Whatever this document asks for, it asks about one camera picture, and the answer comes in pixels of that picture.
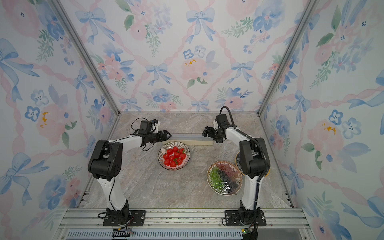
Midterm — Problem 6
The aluminium front rail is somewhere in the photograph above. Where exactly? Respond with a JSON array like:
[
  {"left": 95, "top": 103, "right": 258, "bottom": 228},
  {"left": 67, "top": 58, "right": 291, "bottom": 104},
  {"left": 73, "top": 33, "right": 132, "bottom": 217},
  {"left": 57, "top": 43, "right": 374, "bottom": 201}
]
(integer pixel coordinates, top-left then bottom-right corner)
[{"left": 53, "top": 209, "right": 315, "bottom": 240}]

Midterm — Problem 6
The glass bowl of strawberries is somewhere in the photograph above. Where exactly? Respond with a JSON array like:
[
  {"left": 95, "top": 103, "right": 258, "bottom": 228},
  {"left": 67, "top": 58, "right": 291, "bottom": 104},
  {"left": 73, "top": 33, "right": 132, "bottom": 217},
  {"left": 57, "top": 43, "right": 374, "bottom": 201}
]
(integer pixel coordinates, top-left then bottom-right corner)
[{"left": 158, "top": 142, "right": 191, "bottom": 171}]

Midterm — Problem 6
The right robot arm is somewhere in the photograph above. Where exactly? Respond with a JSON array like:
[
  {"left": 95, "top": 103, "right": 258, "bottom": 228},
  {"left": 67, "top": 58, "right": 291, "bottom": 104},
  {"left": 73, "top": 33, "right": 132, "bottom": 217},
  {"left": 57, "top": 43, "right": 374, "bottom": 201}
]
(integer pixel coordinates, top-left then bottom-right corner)
[{"left": 202, "top": 113, "right": 271, "bottom": 227}]

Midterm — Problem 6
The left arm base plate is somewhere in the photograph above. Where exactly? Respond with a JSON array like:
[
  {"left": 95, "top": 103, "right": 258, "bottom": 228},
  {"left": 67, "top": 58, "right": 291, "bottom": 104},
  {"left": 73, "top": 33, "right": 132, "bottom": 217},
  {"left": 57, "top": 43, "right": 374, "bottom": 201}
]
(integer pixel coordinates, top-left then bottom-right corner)
[{"left": 98, "top": 209, "right": 147, "bottom": 227}]

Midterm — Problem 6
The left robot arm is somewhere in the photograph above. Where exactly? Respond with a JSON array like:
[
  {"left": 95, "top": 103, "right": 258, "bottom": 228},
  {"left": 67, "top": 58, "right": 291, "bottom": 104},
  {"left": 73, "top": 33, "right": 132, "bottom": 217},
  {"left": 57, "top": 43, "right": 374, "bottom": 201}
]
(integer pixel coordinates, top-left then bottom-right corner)
[{"left": 88, "top": 118, "right": 172, "bottom": 227}]

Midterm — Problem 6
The cream plastic wrap dispenser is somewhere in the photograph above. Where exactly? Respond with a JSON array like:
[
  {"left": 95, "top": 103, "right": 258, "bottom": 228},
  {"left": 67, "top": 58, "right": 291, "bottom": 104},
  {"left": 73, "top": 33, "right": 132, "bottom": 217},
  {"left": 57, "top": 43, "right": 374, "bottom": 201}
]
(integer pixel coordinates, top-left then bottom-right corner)
[{"left": 163, "top": 134, "right": 215, "bottom": 146}]

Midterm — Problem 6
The plate of grapes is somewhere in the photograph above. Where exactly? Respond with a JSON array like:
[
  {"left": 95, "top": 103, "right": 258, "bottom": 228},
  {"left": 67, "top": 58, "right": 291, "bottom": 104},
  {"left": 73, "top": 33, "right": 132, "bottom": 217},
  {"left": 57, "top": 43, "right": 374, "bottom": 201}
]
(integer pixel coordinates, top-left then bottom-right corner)
[{"left": 206, "top": 160, "right": 244, "bottom": 196}]

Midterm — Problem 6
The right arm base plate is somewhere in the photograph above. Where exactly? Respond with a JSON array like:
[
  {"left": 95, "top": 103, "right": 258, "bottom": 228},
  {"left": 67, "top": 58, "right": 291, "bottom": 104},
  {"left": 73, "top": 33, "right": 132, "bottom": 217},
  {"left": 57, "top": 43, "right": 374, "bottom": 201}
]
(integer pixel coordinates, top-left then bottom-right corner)
[{"left": 224, "top": 209, "right": 267, "bottom": 227}]

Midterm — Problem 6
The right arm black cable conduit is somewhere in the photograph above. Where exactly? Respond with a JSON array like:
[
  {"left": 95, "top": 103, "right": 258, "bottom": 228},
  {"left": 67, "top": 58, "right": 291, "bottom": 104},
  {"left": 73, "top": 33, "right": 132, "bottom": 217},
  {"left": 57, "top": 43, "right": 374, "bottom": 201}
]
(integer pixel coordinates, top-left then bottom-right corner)
[{"left": 218, "top": 105, "right": 270, "bottom": 211}]

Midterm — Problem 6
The blue yellow-rimmed plate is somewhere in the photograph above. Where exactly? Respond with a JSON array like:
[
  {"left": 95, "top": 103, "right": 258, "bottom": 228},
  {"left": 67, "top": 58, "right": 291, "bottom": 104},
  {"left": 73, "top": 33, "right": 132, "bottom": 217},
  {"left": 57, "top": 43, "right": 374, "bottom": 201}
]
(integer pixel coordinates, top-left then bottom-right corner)
[{"left": 235, "top": 153, "right": 245, "bottom": 176}]

